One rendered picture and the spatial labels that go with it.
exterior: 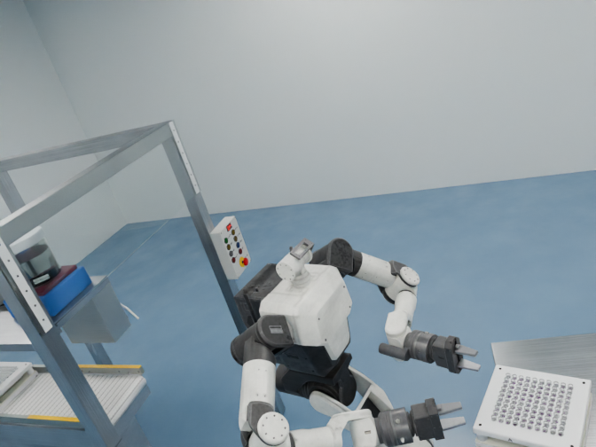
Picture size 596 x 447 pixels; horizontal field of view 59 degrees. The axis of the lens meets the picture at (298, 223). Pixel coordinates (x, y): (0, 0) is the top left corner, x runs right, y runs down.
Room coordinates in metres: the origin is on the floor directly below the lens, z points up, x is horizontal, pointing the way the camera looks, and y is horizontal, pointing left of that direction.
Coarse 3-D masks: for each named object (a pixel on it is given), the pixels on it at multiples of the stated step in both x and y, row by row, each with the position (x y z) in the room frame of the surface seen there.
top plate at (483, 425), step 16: (496, 368) 1.16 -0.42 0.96; (512, 368) 1.14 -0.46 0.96; (496, 384) 1.10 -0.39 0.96; (544, 384) 1.05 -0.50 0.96; (560, 384) 1.03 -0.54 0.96; (576, 384) 1.02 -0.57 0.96; (496, 400) 1.05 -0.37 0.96; (576, 400) 0.97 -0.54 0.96; (480, 416) 1.01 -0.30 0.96; (512, 416) 0.98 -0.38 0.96; (528, 416) 0.97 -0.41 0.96; (544, 416) 0.95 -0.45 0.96; (560, 416) 0.94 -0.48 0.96; (576, 416) 0.92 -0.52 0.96; (480, 432) 0.97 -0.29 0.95; (496, 432) 0.95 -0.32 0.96; (512, 432) 0.94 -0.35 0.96; (528, 432) 0.92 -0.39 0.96; (576, 432) 0.88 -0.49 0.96
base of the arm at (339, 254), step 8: (336, 240) 1.56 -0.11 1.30; (344, 240) 1.57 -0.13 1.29; (328, 248) 1.54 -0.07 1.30; (336, 248) 1.54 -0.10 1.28; (344, 248) 1.55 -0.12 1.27; (328, 256) 1.52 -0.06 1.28; (336, 256) 1.52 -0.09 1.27; (344, 256) 1.53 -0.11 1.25; (352, 256) 1.54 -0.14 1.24; (328, 264) 1.50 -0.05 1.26; (336, 264) 1.50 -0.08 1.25; (344, 264) 1.51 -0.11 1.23; (352, 264) 1.52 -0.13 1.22; (344, 272) 1.52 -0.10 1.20
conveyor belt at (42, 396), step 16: (32, 384) 1.92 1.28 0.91; (48, 384) 1.88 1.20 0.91; (96, 384) 1.77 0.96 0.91; (112, 384) 1.74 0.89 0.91; (128, 384) 1.71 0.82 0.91; (144, 384) 1.72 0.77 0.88; (16, 400) 1.84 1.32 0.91; (32, 400) 1.80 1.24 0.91; (48, 400) 1.77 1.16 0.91; (64, 400) 1.73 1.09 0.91; (112, 400) 1.64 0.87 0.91; (128, 400) 1.63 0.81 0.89; (64, 416) 1.63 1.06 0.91; (112, 416) 1.56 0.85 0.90
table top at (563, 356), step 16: (560, 336) 1.28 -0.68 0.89; (576, 336) 1.26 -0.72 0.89; (592, 336) 1.24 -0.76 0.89; (496, 352) 1.30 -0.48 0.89; (512, 352) 1.27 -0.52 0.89; (528, 352) 1.25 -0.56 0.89; (544, 352) 1.23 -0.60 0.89; (560, 352) 1.21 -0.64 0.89; (576, 352) 1.19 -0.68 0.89; (592, 352) 1.18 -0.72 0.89; (528, 368) 1.19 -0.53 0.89; (544, 368) 1.17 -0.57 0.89; (560, 368) 1.15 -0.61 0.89; (576, 368) 1.14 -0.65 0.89; (592, 368) 1.12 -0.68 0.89; (592, 384) 1.07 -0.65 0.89; (592, 400) 1.02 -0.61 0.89; (592, 416) 0.97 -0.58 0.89; (592, 432) 0.92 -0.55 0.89
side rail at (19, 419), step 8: (0, 416) 1.71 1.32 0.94; (8, 416) 1.69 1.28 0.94; (16, 416) 1.68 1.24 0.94; (24, 416) 1.66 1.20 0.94; (32, 424) 1.64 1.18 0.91; (40, 424) 1.62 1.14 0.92; (48, 424) 1.60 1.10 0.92; (56, 424) 1.58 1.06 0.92; (64, 424) 1.56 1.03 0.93; (72, 424) 1.55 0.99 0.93; (80, 424) 1.53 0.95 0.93
